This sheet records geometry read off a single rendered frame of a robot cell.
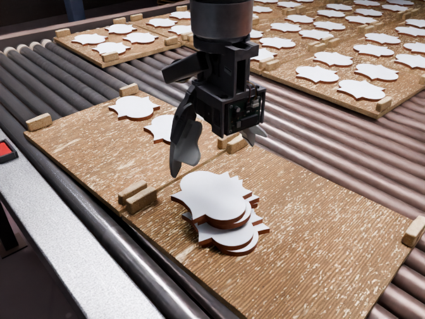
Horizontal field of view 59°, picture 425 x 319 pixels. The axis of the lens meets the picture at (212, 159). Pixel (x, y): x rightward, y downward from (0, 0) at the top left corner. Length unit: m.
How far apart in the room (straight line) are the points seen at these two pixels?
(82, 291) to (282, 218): 0.35
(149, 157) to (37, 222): 0.26
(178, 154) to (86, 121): 0.52
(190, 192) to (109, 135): 0.36
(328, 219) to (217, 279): 0.24
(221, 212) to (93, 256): 0.23
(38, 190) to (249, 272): 0.47
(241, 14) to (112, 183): 0.45
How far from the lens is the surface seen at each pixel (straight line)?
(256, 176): 0.77
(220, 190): 0.64
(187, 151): 0.51
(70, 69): 1.43
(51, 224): 0.75
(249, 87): 0.47
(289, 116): 1.06
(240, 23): 0.45
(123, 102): 1.06
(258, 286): 0.58
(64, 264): 0.67
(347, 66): 1.38
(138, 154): 0.85
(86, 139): 0.93
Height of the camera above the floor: 1.40
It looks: 35 degrees down
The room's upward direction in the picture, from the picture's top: straight up
